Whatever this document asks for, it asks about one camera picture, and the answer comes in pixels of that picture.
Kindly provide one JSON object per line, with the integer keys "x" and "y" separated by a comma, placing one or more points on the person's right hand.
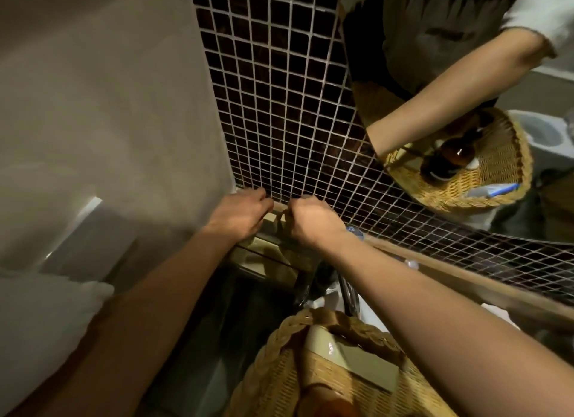
{"x": 318, "y": 221}

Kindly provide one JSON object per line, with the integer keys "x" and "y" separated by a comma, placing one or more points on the person's left hand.
{"x": 242, "y": 212}

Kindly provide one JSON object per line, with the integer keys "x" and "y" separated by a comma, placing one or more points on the amber pump bottle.
{"x": 327, "y": 405}

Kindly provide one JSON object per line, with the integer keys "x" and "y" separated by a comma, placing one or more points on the person's right forearm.
{"x": 426, "y": 318}

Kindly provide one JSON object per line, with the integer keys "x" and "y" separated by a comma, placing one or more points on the person's left forearm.
{"x": 157, "y": 318}

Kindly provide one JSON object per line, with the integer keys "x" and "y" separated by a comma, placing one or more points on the clear hand soap pump bottle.
{"x": 355, "y": 231}

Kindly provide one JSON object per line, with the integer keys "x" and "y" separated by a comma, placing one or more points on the chrome sink faucet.
{"x": 345, "y": 291}

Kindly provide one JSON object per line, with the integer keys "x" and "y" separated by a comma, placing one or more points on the woven wicker basket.
{"x": 278, "y": 376}

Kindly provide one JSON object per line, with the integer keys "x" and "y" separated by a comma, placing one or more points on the white hanging towel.
{"x": 36, "y": 331}

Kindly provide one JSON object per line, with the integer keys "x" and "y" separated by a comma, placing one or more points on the white wall socket plate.
{"x": 92, "y": 215}

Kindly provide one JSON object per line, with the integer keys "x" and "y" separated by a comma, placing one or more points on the wall mirror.
{"x": 448, "y": 71}

